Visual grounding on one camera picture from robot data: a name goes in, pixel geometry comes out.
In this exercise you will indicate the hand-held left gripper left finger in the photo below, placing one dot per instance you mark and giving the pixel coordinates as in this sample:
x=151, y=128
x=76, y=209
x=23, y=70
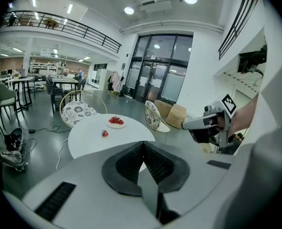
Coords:
x=124, y=168

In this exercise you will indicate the white table black legs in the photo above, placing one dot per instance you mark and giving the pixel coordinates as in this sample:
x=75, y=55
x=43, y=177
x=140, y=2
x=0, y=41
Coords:
x=24, y=79

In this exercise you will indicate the black backpack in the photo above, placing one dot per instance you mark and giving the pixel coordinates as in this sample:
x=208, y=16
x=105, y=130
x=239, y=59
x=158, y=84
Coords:
x=123, y=90

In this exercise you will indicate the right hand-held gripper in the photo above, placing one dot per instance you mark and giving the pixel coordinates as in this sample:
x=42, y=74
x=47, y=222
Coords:
x=220, y=130

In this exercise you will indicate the brown cardboard box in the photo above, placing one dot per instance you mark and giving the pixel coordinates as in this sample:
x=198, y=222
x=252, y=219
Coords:
x=176, y=116
x=163, y=107

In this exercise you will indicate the black glass double door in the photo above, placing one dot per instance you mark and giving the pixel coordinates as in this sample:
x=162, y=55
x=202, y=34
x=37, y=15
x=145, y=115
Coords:
x=152, y=82

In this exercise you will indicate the gray chair black legs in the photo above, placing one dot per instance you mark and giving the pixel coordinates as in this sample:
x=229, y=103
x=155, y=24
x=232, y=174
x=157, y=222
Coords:
x=6, y=94

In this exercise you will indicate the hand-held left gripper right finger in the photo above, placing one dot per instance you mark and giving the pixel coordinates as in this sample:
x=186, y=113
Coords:
x=167, y=170

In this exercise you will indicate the white storage shelving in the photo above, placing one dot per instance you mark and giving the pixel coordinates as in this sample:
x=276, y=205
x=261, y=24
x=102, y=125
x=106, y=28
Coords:
x=45, y=67

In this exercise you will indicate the marble-top table black legs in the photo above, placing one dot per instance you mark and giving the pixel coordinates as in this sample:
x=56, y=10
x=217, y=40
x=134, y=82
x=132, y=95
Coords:
x=64, y=80

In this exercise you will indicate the white plate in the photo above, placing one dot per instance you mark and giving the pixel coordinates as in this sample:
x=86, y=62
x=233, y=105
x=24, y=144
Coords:
x=115, y=126

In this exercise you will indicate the round white table gold legs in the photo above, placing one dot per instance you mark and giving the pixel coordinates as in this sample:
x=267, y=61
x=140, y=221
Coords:
x=90, y=142

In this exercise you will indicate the red strawberry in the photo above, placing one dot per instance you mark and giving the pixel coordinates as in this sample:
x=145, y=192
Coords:
x=104, y=133
x=116, y=120
x=111, y=120
x=121, y=121

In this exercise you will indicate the black balcony railing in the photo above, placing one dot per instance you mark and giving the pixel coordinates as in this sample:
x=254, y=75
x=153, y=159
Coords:
x=66, y=27

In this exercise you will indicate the white seat cushion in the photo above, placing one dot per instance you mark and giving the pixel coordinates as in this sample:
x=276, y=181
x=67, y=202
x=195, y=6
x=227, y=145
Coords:
x=164, y=128

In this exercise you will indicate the black power adapter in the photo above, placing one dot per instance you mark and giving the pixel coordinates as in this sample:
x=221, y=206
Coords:
x=31, y=131

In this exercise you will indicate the dark blue chair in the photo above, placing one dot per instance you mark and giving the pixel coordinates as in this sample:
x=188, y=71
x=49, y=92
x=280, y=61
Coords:
x=52, y=89
x=82, y=83

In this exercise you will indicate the person's right forearm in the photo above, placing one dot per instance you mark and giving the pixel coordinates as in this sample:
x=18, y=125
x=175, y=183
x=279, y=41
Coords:
x=244, y=114

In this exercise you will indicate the white locker cabinet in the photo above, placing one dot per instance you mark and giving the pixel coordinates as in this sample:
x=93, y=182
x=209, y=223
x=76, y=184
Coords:
x=103, y=79

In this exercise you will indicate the black and gray bag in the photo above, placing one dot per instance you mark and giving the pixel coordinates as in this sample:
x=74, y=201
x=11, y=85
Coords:
x=9, y=149

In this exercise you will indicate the coat rack with clothes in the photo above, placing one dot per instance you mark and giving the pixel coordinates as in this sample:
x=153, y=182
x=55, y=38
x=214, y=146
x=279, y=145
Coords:
x=114, y=80

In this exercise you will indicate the person's white shirt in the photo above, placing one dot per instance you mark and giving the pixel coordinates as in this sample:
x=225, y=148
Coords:
x=269, y=104

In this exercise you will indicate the round floral cushion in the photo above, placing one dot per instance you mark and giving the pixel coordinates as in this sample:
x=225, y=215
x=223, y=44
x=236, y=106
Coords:
x=77, y=111
x=152, y=114

